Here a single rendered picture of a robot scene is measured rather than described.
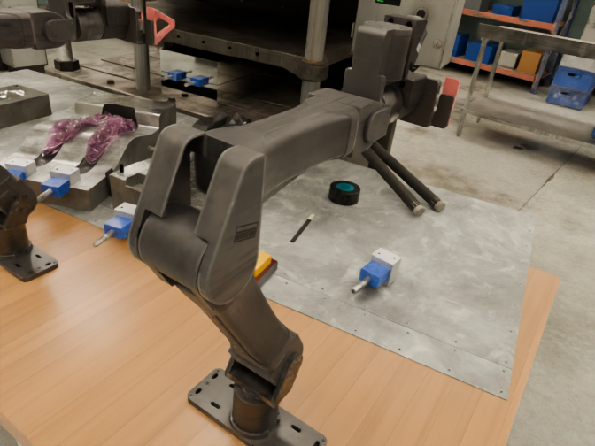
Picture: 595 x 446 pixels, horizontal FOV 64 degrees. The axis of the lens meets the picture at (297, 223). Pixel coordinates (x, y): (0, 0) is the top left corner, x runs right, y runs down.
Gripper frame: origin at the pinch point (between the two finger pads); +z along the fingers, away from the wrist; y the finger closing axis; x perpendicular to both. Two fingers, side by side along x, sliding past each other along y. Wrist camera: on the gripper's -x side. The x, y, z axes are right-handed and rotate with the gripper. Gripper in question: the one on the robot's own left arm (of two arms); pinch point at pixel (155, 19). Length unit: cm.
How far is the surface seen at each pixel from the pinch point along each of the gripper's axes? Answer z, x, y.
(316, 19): 60, 2, -3
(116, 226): -22.3, 36.2, -11.5
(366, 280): -3, 37, -59
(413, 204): 35, 37, -53
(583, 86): 562, 86, -57
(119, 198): -14.2, 36.5, -2.3
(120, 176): -13.5, 31.2, -2.3
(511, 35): 344, 26, -6
